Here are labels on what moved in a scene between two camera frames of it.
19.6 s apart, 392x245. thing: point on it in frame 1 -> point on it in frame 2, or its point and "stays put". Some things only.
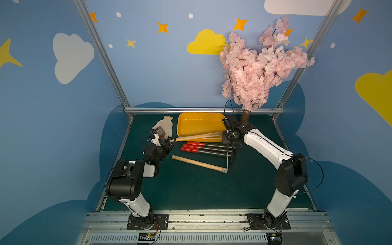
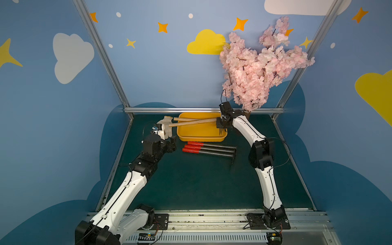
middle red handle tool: (199, 147) stays put
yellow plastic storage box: (190, 124) stays put
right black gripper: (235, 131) -> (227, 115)
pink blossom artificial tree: (250, 74) stays put
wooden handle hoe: (183, 139) -> (182, 119)
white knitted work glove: (167, 124) stays put
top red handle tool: (209, 144) stays put
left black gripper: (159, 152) stays put
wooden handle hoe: (200, 164) -> (180, 119)
